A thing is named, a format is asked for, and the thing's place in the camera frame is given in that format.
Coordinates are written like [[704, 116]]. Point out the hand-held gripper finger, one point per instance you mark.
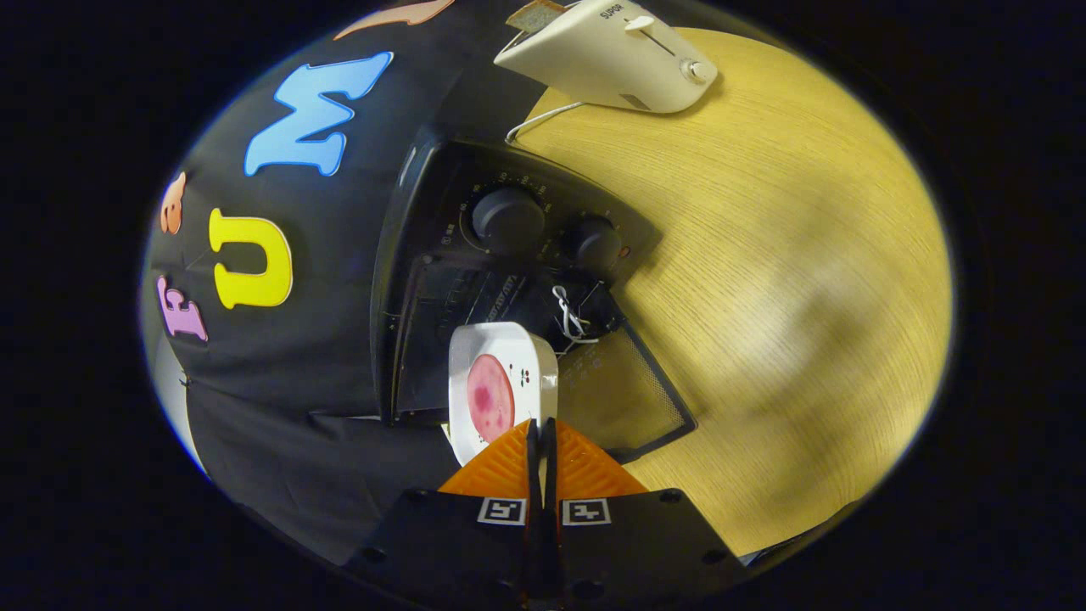
[[551, 475], [534, 475]]

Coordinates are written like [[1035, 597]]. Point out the pink round food slice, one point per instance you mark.
[[490, 399]]

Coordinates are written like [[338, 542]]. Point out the white square plate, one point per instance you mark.
[[501, 339]]

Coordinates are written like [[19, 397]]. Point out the black toaster oven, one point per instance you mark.
[[441, 195]]

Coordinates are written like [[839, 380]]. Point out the white toaster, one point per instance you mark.
[[594, 68]]

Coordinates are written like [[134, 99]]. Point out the black backdrop cloth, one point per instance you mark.
[[339, 356]]

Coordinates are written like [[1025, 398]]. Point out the toasted bread slice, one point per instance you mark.
[[534, 15]]

